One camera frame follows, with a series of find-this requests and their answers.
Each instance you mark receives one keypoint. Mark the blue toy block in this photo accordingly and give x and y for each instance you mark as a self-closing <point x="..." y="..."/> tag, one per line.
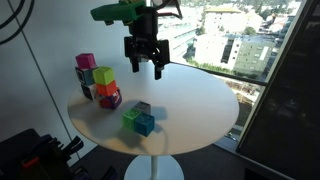
<point x="144" y="125"/>

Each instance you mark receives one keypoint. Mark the dark window frame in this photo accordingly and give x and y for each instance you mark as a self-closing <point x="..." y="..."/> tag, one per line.
<point x="253" y="81"/>

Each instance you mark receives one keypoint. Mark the orange toy block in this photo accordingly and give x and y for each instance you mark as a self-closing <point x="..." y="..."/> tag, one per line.
<point x="106" y="89"/>

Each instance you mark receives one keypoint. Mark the black panel screen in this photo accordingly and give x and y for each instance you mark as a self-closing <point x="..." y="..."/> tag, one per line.
<point x="293" y="110"/>

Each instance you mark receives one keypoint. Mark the green toy block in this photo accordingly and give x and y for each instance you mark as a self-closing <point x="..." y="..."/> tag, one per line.
<point x="129" y="118"/>

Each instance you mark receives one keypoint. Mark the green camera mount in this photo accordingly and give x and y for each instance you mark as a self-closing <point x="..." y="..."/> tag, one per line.
<point x="115" y="12"/>

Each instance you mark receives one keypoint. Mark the white table pedestal base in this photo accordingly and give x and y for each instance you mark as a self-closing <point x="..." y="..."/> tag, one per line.
<point x="153" y="168"/>

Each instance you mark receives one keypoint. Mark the magenta toy block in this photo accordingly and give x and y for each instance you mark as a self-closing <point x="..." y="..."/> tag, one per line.
<point x="85" y="61"/>

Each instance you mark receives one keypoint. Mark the white and black toy block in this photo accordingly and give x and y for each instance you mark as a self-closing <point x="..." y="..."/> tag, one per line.
<point x="88" y="91"/>

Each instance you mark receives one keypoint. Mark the dark teal toy block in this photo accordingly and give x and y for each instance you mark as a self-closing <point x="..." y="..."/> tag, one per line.
<point x="85" y="76"/>

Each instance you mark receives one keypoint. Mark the grey toy block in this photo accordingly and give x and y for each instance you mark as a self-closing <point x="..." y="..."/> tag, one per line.
<point x="142" y="106"/>

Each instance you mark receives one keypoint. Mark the black equipment pile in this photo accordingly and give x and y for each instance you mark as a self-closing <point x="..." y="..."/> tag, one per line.
<point x="30" y="150"/>

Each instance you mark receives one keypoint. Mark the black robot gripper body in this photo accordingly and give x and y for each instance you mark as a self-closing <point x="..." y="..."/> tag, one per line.
<point x="145" y="36"/>

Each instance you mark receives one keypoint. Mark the white apartment building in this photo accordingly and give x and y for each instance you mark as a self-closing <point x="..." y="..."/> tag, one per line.
<point x="220" y="40"/>

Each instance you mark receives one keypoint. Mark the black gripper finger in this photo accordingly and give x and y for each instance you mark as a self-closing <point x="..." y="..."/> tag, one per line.
<point x="158" y="70"/>
<point x="135" y="66"/>

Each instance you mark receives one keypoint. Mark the lime yellow toy block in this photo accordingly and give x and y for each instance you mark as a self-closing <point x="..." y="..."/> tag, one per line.
<point x="103" y="75"/>

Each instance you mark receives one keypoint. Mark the grey green apartment building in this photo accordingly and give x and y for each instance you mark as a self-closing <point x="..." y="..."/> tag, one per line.
<point x="253" y="55"/>

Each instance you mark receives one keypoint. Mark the purple toy block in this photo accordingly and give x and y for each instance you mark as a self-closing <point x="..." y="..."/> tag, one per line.
<point x="110" y="101"/>

